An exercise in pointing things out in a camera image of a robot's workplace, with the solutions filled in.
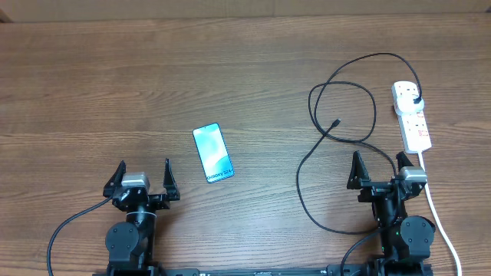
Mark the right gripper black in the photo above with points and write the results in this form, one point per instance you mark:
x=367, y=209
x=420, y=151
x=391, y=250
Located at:
x=358, y=179

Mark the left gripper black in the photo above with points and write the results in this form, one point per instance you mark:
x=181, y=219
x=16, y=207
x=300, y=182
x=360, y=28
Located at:
x=169, y=184

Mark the Samsung Galaxy smartphone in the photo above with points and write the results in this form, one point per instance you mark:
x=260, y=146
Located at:
x=213, y=153

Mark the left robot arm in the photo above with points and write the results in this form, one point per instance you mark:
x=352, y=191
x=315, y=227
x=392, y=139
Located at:
x=130, y=243

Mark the white charger plug adapter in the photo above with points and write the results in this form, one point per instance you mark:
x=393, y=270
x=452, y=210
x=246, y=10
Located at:
x=407, y=105

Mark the white power strip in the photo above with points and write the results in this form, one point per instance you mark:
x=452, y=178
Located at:
x=413, y=127

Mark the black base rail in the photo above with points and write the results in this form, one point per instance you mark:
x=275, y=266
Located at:
x=330, y=270

